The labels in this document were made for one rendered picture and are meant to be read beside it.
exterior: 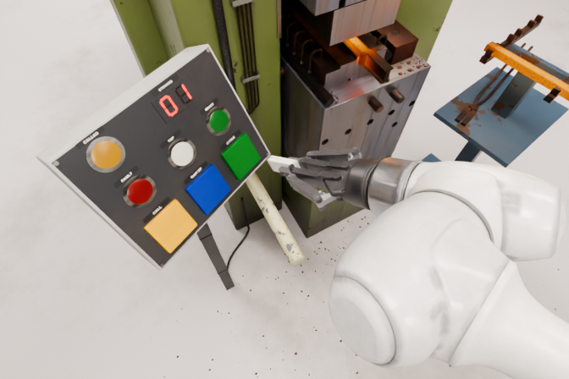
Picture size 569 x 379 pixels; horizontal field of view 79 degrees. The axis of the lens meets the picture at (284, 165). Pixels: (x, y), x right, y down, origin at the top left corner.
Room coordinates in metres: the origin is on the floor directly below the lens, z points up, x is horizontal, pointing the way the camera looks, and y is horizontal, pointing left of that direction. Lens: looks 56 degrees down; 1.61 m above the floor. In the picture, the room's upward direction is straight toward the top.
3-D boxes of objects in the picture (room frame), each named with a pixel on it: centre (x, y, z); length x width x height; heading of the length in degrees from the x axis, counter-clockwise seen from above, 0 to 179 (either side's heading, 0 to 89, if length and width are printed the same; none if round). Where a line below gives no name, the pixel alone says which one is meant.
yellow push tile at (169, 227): (0.27, 0.21, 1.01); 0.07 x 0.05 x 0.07; 143
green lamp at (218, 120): (0.46, 0.13, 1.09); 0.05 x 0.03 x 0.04; 118
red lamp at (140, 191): (0.30, 0.25, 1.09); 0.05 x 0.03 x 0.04; 118
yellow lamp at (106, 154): (0.32, 0.28, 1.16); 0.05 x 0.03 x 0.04; 118
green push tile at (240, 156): (0.43, 0.09, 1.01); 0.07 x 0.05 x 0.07; 143
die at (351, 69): (0.95, -0.10, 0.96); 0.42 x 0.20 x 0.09; 28
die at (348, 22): (0.95, -0.10, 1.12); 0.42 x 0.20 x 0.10; 28
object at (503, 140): (0.88, -0.80, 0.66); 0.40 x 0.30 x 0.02; 128
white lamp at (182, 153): (0.38, 0.19, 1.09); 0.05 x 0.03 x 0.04; 118
